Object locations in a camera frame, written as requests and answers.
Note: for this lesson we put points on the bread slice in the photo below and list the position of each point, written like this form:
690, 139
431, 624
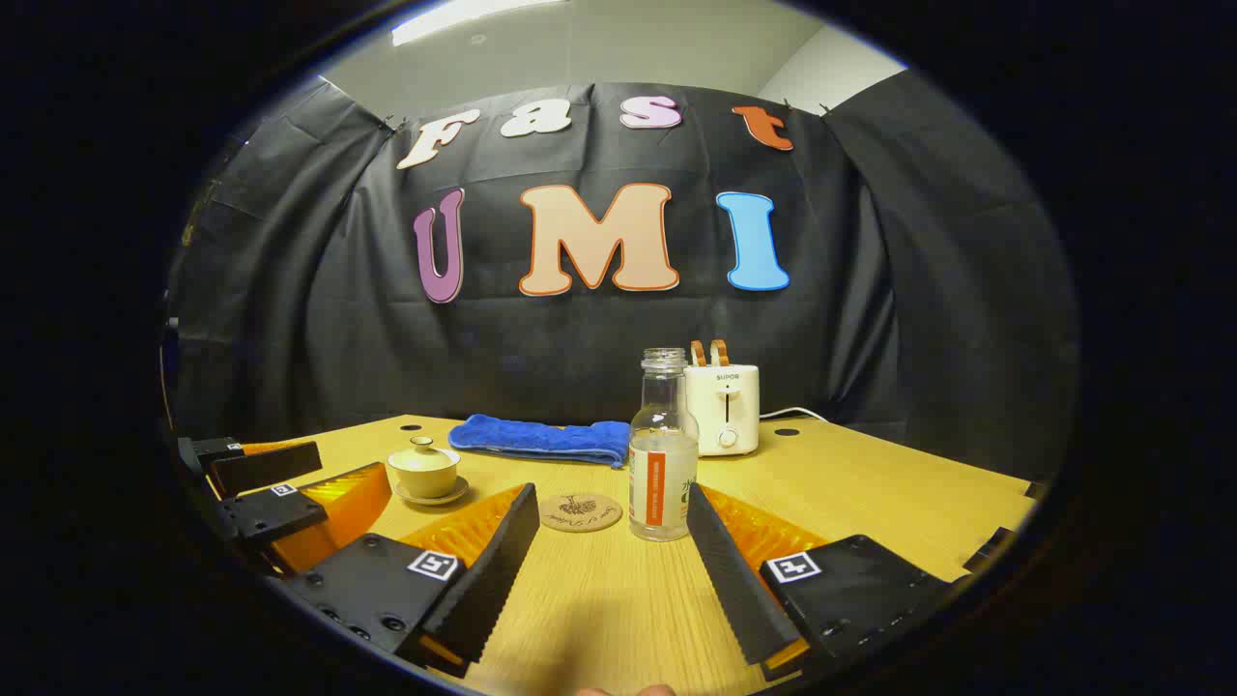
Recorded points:
698, 354
720, 352

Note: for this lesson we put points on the blue towel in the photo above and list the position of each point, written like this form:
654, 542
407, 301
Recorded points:
541, 440

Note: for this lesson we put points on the beige teacup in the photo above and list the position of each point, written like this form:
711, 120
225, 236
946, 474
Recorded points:
425, 480

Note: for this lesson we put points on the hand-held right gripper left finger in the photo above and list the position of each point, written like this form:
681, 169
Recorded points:
488, 570

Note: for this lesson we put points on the clear water bottle orange label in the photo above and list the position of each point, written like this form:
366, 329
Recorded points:
663, 454

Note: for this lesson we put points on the beige saucer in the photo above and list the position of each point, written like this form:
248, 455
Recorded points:
456, 496

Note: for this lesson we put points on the round cork coaster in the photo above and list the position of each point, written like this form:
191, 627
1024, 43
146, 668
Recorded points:
580, 512

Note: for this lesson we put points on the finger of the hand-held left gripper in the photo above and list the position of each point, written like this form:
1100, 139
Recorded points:
275, 514
266, 469

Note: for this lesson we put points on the white toaster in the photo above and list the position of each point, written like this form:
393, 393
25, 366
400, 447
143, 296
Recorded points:
725, 406

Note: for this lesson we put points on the beige teacup lid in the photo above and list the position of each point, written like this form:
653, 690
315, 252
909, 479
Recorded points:
422, 450

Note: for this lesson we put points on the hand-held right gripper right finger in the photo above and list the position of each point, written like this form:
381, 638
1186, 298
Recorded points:
734, 580

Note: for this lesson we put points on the black backdrop cloth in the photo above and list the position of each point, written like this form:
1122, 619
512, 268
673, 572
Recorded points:
580, 338

